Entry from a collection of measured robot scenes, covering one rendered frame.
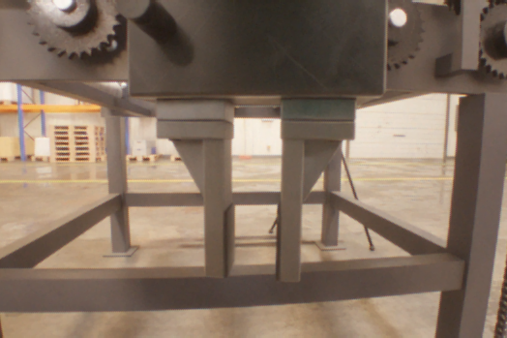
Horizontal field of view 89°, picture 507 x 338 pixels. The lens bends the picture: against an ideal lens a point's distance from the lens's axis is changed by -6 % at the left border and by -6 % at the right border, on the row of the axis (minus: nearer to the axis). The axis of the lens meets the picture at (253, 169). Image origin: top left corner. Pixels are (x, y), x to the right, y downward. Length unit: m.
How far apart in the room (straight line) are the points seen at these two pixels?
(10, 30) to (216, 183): 0.63
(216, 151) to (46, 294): 0.63
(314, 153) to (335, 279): 0.55
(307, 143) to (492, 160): 0.70
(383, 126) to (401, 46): 10.57
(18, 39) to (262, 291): 0.71
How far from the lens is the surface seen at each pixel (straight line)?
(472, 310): 0.92
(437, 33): 0.78
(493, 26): 0.82
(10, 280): 0.77
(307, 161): 0.16
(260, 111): 1.53
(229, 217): 0.16
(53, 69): 0.67
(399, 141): 11.56
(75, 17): 0.59
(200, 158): 0.16
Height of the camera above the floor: 0.63
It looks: 6 degrees down
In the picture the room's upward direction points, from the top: 1 degrees clockwise
